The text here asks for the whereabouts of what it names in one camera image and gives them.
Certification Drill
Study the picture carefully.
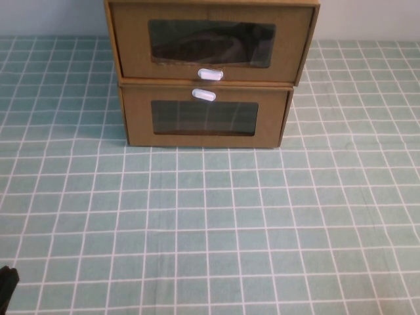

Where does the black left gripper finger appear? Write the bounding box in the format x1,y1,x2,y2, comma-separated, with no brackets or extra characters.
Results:
0,265,11,315
5,268,20,305

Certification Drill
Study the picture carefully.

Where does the white plastic drawer handle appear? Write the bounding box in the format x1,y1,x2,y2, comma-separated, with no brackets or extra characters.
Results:
197,68,224,81
192,87,217,102

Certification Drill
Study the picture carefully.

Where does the green white checkered tablecloth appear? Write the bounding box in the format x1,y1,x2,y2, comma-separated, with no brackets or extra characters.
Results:
0,35,420,315

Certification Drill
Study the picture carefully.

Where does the cardboard drawer with flat window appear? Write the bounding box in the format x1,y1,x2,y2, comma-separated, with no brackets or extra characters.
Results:
120,87,289,148

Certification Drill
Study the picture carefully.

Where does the lower cardboard drawer with window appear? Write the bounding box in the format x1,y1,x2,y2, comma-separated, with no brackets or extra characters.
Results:
117,78,294,148

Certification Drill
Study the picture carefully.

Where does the upper cardboard drawer with window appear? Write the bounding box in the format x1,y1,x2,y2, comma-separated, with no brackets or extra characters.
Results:
104,0,321,87

